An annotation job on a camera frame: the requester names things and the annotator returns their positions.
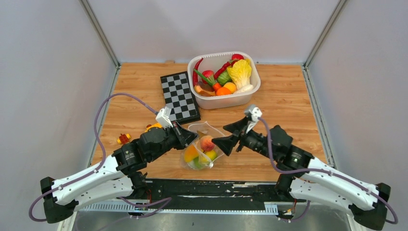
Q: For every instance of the pink peach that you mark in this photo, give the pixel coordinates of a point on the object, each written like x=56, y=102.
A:
x=206, y=143

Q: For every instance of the red yellow brick toy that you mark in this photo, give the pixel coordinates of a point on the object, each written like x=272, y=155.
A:
x=123, y=138

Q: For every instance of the orange tangerine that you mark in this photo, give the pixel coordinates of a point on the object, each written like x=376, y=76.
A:
x=223, y=91

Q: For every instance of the small yellow orange fruit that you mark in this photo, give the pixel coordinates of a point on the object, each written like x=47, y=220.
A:
x=231, y=87

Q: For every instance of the yellow napa cabbage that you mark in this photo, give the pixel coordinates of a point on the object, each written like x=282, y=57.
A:
x=240, y=74

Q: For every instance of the green onion stalk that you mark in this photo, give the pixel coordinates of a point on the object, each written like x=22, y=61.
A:
x=199, y=74

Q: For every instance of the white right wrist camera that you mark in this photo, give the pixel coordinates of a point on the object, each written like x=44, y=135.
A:
x=253, y=113

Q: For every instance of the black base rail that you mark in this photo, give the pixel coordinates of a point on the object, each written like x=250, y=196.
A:
x=211, y=194

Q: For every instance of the black white checkerboard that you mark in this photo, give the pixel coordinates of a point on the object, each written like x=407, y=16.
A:
x=179, y=98

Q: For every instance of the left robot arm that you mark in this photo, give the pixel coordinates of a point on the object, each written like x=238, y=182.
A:
x=118, y=176

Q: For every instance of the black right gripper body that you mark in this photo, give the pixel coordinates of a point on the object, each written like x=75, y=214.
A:
x=252, y=141

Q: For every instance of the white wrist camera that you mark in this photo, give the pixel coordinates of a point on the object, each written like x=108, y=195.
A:
x=162, y=117
x=253, y=113

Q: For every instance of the red apple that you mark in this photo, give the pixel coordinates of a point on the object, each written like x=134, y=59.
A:
x=237, y=56
x=208, y=74

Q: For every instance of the white plastic food tub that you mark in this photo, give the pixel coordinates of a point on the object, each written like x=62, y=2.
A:
x=214, y=62

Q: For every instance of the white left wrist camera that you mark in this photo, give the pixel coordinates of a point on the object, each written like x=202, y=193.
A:
x=162, y=117

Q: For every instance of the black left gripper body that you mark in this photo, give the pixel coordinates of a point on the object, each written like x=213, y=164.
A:
x=172, y=141

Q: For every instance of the green striped cabbage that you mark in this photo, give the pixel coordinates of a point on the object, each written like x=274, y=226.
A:
x=224, y=78

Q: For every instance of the yellow mango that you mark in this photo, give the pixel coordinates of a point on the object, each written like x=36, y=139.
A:
x=190, y=153

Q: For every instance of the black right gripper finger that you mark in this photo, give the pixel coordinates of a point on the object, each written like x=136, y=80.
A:
x=240, y=125
x=227, y=144

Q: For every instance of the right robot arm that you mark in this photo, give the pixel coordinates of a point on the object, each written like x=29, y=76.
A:
x=305, y=177

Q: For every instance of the clear dotted zip bag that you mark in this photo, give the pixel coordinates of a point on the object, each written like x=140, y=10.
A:
x=202, y=153

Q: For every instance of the red pepper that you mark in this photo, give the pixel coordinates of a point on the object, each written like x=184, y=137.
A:
x=222, y=69

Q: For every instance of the chocolate glazed eclair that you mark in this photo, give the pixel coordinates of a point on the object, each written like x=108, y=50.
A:
x=204, y=89

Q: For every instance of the yellow toy brick car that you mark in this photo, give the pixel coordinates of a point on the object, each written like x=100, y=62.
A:
x=151, y=126

